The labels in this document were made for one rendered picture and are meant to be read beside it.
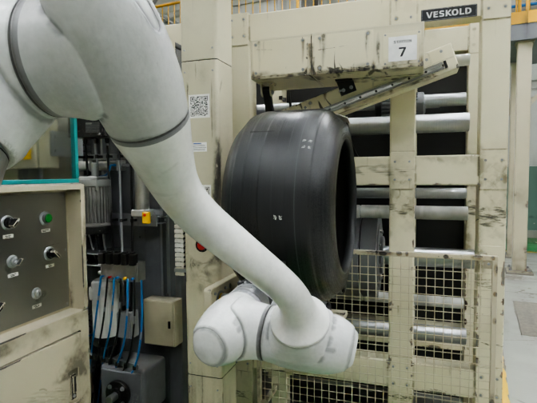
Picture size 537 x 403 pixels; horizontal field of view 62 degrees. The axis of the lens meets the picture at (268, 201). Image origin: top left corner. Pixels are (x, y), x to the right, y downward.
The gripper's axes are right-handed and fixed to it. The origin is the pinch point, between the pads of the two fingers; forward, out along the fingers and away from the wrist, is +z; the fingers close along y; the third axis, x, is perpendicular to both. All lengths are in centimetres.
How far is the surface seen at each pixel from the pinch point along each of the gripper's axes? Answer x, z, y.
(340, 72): -53, 55, -8
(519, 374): 130, 192, -95
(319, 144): -31.3, 11.8, -8.9
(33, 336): 13, -24, 59
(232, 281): 13.8, 24.8, 24.5
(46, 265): -2, -13, 63
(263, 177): -23.6, 4.7, 4.7
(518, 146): 12, 531, -148
